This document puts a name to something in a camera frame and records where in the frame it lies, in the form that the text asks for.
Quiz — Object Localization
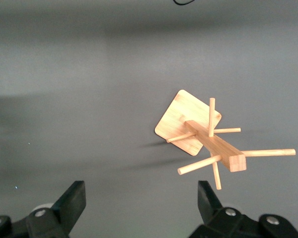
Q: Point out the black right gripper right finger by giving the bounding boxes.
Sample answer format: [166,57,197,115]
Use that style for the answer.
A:
[188,180,261,238]

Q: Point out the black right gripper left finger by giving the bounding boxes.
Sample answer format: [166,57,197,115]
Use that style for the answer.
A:
[26,180,87,238]

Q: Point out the wooden mug tree rack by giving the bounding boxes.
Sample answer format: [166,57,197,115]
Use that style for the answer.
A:
[154,89,297,190]

